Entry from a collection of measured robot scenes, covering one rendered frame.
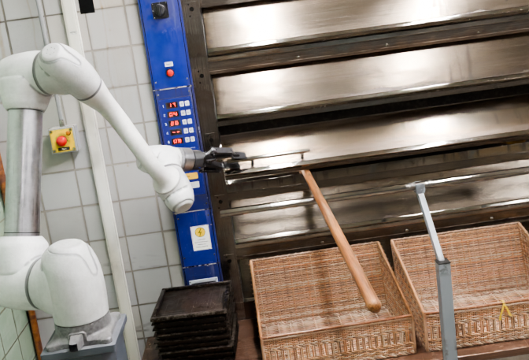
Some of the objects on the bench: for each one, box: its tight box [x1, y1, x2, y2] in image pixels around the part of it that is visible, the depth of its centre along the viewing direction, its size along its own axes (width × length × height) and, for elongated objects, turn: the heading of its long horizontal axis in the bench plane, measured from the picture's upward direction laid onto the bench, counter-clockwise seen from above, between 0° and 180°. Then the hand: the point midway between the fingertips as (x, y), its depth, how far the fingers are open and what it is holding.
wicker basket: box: [249, 241, 417, 360], centre depth 254 cm, size 49×56×28 cm
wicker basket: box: [390, 222, 529, 352], centre depth 255 cm, size 49×56×28 cm
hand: (235, 160), depth 258 cm, fingers closed on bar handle, 5 cm apart
